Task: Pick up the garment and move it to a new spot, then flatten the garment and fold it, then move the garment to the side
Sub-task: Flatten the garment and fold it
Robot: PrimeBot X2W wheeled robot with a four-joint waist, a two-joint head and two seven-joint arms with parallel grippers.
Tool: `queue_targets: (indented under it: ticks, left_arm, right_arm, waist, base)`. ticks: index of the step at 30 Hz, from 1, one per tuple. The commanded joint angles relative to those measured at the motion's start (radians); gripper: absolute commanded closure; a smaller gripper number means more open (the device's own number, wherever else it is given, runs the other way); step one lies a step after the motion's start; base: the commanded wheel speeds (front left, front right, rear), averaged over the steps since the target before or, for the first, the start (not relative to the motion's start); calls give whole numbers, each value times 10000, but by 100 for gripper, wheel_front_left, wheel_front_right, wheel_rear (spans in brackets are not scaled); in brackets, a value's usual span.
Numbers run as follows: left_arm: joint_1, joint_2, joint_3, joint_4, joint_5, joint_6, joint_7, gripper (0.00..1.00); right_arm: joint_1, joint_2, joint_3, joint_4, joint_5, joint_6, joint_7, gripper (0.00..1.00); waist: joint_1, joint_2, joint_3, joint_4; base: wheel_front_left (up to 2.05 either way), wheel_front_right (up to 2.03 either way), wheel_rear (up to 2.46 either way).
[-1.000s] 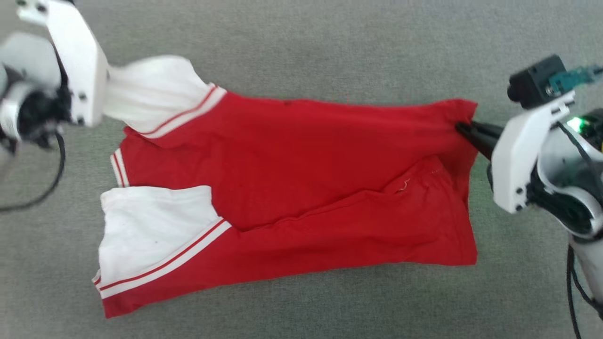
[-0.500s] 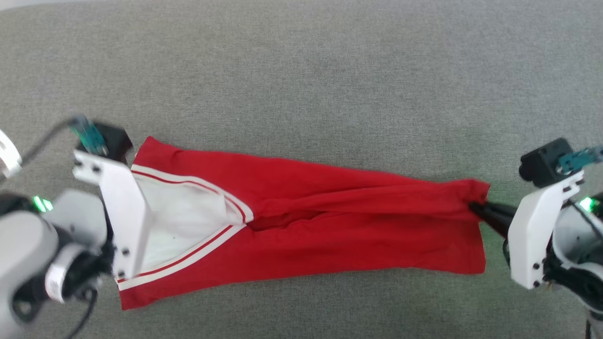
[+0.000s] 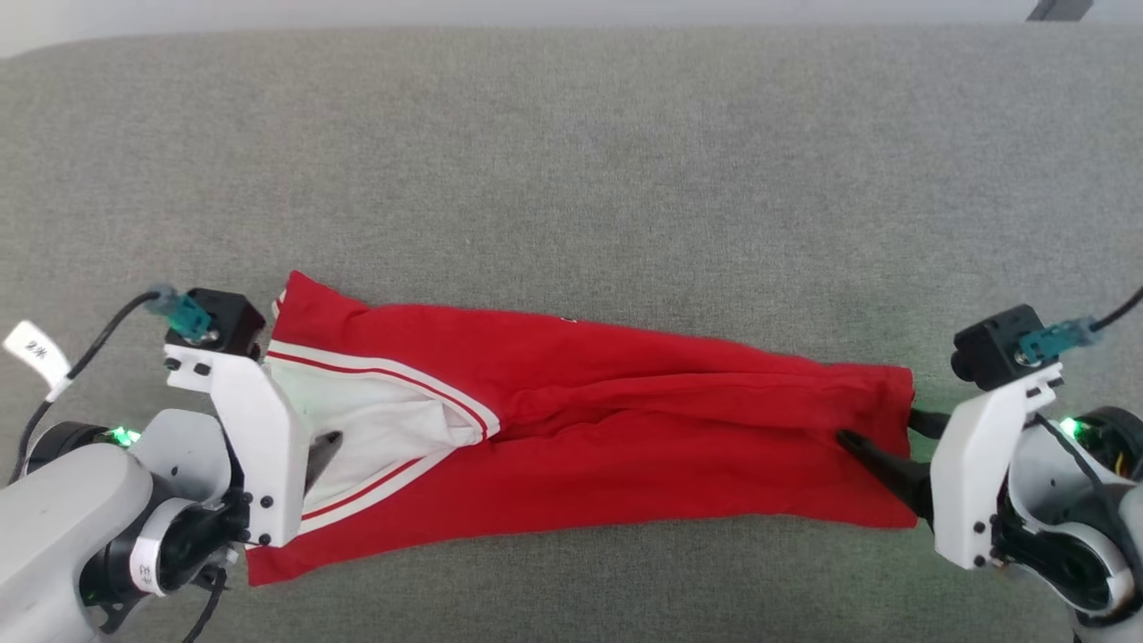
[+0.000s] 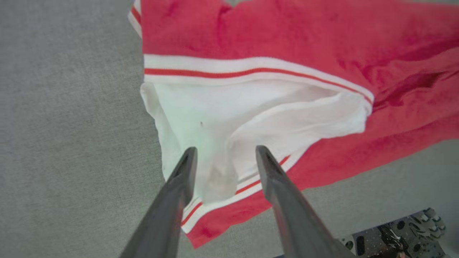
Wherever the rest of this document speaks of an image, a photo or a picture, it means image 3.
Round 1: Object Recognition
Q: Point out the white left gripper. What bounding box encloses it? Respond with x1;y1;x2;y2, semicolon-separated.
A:
165;344;345;547

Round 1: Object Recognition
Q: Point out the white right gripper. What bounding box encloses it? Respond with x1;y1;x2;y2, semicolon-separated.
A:
835;362;1065;571

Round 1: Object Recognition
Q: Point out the red white basketball jersey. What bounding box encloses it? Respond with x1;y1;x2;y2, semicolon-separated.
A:
246;271;921;588

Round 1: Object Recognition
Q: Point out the grey metal bar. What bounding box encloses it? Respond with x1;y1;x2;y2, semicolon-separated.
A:
1027;0;1095;22

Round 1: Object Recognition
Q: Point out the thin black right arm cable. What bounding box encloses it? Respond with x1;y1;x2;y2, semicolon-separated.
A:
1036;420;1126;537

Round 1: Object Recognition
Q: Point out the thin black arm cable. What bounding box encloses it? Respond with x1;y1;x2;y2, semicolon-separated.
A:
183;567;229;643
1036;420;1126;537

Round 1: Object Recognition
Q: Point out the right camera cable teal plug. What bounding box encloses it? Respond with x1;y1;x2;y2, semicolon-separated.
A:
1018;288;1143;365

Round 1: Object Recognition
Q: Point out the camera cable teal plug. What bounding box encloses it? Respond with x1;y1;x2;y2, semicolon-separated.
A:
1018;288;1143;365
9;286;215;483

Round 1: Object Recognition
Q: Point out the left camera cable teal plug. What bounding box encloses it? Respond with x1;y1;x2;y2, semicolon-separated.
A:
9;286;215;483

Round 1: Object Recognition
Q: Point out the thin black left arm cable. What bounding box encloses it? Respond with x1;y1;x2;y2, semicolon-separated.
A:
183;567;229;643

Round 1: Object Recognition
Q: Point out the white cable label tag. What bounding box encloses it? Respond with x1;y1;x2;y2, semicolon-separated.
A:
3;320;71;403

